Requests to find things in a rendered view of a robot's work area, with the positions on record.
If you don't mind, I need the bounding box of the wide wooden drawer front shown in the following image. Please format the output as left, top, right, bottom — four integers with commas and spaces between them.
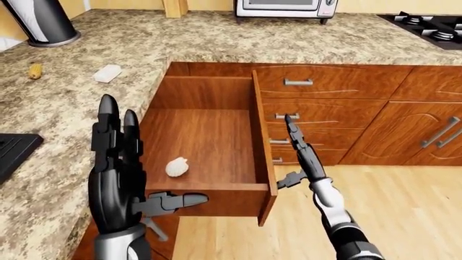
255, 65, 415, 100

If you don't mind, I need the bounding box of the open wooden drawer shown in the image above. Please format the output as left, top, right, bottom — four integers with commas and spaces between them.
139, 69, 279, 228

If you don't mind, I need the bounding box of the long silver door handle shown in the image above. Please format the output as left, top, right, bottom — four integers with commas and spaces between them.
435, 129, 462, 149
419, 116, 461, 149

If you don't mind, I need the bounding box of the black paper towel holder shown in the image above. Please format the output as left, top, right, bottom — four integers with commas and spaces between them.
2, 0, 82, 49

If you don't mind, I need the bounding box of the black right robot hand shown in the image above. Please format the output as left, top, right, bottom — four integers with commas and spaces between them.
276, 113, 333, 190

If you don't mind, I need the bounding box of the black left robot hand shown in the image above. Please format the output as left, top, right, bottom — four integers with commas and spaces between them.
88, 93, 210, 235

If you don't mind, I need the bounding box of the white garlic bulb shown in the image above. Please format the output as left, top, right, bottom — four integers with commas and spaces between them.
165, 157, 191, 178

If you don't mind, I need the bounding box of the silver toaster oven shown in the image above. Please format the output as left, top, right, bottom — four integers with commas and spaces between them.
235, 0, 339, 26

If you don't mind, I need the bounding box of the black gas cooktop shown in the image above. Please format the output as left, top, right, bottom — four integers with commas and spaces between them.
376, 11, 462, 51

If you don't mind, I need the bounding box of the yellow corn cob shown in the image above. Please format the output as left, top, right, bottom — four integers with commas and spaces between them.
28, 63, 44, 80

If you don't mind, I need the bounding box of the silver stove burner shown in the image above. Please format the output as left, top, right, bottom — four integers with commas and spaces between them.
394, 11, 435, 27
421, 25, 462, 42

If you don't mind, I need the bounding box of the wooden knife block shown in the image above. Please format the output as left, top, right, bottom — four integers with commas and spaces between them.
162, 0, 190, 20

